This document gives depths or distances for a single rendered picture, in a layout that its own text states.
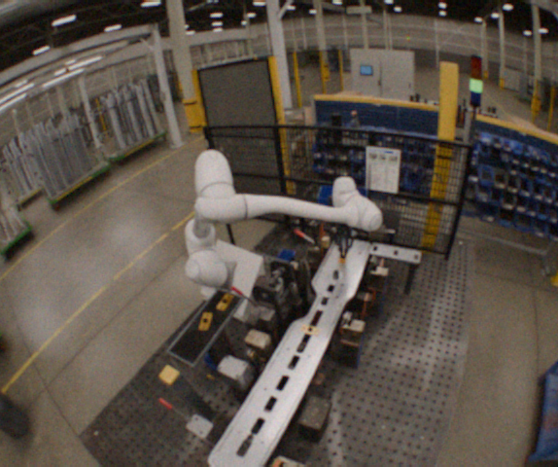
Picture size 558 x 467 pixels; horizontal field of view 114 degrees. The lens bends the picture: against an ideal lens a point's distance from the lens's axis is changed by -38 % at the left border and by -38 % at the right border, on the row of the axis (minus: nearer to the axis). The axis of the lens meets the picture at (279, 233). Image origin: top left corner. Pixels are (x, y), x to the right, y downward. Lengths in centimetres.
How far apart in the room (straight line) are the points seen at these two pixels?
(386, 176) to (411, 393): 125
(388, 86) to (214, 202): 690
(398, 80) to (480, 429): 708
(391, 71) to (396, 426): 721
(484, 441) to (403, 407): 110
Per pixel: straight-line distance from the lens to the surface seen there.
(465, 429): 233
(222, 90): 361
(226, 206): 105
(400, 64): 755
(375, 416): 143
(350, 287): 143
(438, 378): 157
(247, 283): 165
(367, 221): 115
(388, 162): 181
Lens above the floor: 205
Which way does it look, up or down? 36 degrees down
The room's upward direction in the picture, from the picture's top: 8 degrees counter-clockwise
